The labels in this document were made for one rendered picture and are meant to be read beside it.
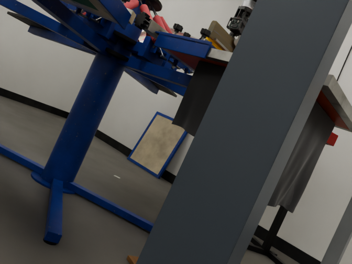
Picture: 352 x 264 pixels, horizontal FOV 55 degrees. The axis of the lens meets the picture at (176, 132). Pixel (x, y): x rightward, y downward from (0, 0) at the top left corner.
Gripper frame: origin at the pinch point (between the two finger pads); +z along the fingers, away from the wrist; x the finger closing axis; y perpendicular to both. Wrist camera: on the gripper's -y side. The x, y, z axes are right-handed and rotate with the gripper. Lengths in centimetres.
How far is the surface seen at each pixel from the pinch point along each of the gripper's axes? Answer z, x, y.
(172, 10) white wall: -112, -280, -200
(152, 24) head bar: 6.9, -21.8, 32.8
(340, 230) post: 52, 76, 14
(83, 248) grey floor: 109, -9, 27
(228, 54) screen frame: 11.4, 20.9, 29.0
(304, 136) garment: 27, 51, 5
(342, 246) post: 56, 79, 14
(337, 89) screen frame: 12, 60, 21
